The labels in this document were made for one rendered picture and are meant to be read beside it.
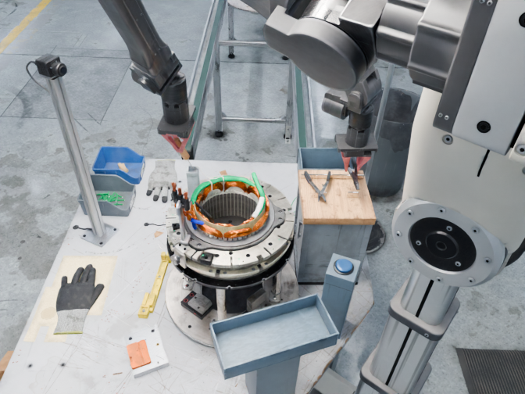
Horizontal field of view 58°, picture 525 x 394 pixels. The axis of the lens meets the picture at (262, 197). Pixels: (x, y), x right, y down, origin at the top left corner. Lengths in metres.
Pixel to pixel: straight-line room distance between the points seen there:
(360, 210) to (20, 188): 2.35
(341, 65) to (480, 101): 0.12
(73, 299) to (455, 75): 1.26
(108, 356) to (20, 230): 1.68
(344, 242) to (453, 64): 0.99
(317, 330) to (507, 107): 0.79
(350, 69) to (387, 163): 2.38
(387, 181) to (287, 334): 1.93
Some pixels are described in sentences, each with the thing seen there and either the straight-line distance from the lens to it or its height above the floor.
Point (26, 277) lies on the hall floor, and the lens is 2.68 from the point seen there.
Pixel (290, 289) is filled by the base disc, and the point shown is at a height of 0.80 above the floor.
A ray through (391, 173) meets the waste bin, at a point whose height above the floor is 0.20.
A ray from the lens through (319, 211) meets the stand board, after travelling 1.26.
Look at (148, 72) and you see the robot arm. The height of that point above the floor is 1.50.
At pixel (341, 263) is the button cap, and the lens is 1.18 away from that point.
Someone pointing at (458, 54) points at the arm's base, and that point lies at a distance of 0.37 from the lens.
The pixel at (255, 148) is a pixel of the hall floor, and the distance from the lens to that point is 3.24.
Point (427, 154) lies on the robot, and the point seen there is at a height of 1.59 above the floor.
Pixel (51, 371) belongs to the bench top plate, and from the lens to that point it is 1.39.
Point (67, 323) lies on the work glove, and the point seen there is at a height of 0.79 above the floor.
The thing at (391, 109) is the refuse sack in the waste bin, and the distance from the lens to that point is 2.97.
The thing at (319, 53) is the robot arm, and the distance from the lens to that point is 0.43.
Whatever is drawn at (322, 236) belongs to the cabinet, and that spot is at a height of 0.99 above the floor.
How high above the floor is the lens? 1.93
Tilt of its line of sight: 42 degrees down
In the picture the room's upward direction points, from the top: 2 degrees clockwise
